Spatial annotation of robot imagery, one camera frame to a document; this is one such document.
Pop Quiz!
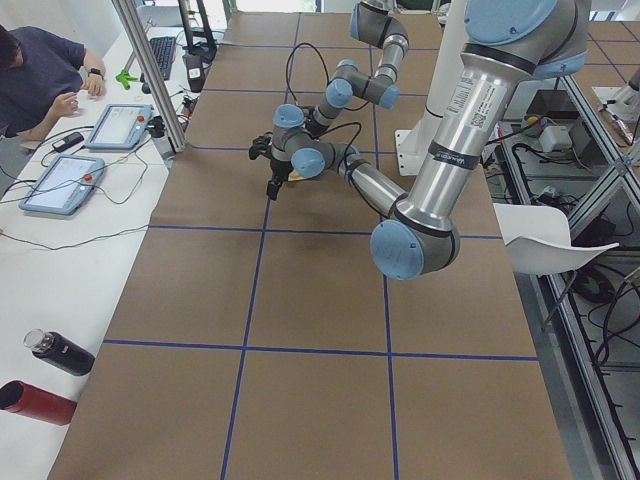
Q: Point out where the black keyboard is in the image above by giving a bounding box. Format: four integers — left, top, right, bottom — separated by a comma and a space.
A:
149, 36, 177, 80

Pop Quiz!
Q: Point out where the aluminium frame post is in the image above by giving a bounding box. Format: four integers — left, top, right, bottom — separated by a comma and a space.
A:
111, 0, 186, 153

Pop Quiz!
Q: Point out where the black drink bottle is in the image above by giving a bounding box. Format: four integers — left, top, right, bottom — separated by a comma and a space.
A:
23, 329, 95, 376

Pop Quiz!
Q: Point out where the brown paper table cover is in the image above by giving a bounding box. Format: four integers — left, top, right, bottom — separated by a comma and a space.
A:
50, 13, 571, 479

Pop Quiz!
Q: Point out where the red drink bottle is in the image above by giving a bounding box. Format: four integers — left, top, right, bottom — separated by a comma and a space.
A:
1, 380, 77, 426

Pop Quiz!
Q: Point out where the teach pendant tablet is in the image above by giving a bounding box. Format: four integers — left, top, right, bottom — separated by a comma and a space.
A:
84, 104, 153, 151
19, 154, 106, 216

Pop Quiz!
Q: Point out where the near teach pendant tablet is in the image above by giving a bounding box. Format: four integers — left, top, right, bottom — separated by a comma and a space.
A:
19, 154, 106, 216

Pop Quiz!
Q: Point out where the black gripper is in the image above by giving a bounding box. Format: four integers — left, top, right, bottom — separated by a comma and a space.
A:
248, 134, 293, 201

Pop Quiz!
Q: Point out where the seated person in navy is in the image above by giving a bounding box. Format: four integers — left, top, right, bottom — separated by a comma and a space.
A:
1, 26, 106, 141

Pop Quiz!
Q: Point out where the green clamp tool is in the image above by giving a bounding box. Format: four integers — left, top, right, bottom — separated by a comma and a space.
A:
116, 70, 139, 90

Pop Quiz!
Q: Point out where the cream long-sleeve graphic shirt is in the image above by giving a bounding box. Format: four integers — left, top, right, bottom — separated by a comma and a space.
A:
287, 171, 307, 182

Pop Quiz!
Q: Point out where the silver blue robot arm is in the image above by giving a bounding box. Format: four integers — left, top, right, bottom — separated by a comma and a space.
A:
306, 1, 409, 136
249, 1, 591, 280

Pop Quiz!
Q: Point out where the far teach pendant tablet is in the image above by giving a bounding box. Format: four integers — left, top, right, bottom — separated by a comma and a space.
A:
84, 104, 153, 151

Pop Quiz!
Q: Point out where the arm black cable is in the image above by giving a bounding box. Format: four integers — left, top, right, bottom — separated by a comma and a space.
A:
319, 121, 364, 151
285, 42, 331, 109

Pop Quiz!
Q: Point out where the white plastic chair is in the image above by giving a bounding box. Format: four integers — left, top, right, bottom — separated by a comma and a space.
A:
493, 203, 619, 275

